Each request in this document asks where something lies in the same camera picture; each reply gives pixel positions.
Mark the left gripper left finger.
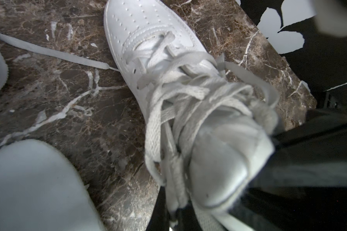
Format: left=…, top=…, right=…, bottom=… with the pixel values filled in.
left=146, top=187, right=170, bottom=231

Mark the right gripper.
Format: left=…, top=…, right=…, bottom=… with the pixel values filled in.
left=231, top=109, right=347, bottom=231

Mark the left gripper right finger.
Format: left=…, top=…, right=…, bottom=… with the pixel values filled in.
left=176, top=203, right=202, bottom=231

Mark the white sneaker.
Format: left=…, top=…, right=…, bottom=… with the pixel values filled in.
left=0, top=33, right=119, bottom=90
left=104, top=1, right=279, bottom=231

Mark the white insole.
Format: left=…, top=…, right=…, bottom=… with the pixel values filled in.
left=0, top=140, right=105, bottom=231

